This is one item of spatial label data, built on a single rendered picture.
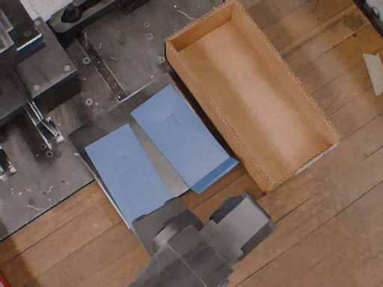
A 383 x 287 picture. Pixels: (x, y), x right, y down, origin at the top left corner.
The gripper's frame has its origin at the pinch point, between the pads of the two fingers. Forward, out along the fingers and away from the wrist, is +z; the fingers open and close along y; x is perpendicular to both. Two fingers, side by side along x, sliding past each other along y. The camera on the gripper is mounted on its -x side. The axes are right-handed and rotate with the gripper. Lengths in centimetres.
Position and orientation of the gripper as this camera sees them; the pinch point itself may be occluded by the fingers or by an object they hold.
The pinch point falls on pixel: (157, 224)
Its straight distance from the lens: 103.5
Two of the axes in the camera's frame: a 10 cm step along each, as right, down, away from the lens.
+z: -2.8, -1.8, 9.4
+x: -8.6, 4.9, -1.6
